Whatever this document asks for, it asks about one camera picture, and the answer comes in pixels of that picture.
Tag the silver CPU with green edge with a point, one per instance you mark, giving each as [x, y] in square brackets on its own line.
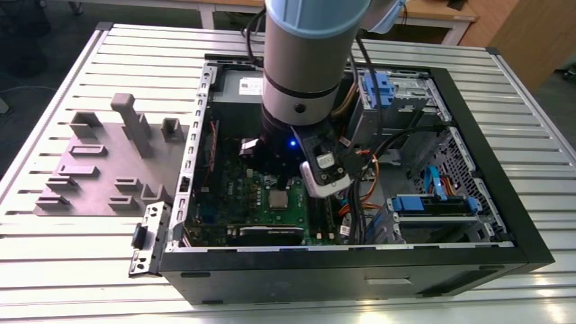
[279, 199]

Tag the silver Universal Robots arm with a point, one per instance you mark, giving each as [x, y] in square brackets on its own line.
[302, 67]

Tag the CPU socket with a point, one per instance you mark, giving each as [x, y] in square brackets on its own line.
[279, 210]

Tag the grey power supply unit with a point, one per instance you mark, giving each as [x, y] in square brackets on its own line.
[234, 87]

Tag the green motherboard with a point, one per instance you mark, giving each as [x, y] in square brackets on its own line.
[234, 209]

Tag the grey metal drive cage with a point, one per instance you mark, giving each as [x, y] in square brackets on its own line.
[367, 121]

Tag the black RAM slot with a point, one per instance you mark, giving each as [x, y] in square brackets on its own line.
[330, 219]

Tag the black graphics card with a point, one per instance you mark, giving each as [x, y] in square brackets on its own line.
[270, 235]

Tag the empty blue disk carrier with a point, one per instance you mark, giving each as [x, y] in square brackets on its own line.
[387, 91]

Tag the hard disk in blue carrier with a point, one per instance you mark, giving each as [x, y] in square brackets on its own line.
[411, 204]

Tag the grey parts rack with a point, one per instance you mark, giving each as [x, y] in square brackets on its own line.
[117, 162]

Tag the black open PC case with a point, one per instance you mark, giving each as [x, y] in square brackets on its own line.
[315, 280]

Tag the grey metal disk bay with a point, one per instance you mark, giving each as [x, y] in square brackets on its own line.
[433, 221]

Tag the wooden desk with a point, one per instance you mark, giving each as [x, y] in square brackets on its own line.
[450, 10]

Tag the black office chair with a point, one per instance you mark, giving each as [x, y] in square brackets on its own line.
[27, 44]

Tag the brown wooden cabinet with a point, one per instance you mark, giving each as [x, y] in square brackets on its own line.
[531, 40]

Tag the grey metal slot bracket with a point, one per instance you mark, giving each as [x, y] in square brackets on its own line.
[153, 236]

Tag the white desk frame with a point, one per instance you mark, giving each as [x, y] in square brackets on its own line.
[207, 18]

